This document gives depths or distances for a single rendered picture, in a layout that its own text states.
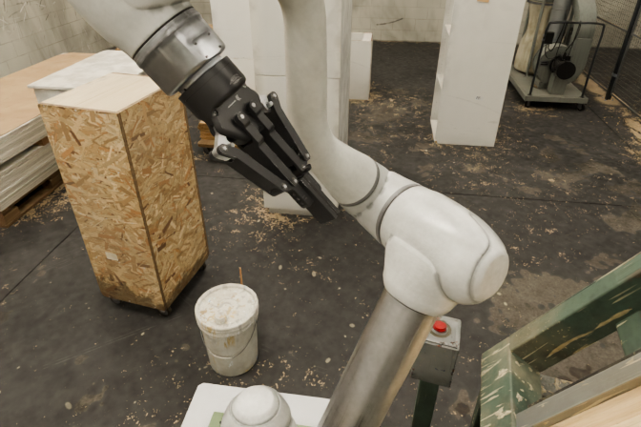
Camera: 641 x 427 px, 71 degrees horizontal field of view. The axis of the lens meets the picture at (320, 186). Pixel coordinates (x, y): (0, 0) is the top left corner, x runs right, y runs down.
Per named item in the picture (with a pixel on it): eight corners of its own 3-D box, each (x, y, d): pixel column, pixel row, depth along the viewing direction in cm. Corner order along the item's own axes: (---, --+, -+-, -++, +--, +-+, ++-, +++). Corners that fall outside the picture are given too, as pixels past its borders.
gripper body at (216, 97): (193, 78, 47) (254, 144, 49) (237, 42, 52) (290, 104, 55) (164, 108, 52) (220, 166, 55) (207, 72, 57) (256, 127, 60)
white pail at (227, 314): (217, 328, 250) (206, 262, 226) (269, 334, 246) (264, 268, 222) (196, 377, 223) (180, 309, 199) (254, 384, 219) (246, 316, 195)
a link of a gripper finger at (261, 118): (229, 117, 55) (236, 111, 56) (290, 181, 59) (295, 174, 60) (246, 105, 53) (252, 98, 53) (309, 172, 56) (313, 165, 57)
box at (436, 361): (414, 349, 147) (421, 309, 137) (452, 358, 143) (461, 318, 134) (409, 379, 137) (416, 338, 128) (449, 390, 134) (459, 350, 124)
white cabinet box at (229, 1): (238, 39, 533) (233, -28, 497) (287, 41, 526) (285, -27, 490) (216, 57, 465) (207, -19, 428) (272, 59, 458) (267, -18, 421)
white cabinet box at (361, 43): (326, 86, 609) (327, 31, 572) (370, 88, 602) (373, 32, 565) (322, 97, 571) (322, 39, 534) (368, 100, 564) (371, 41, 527)
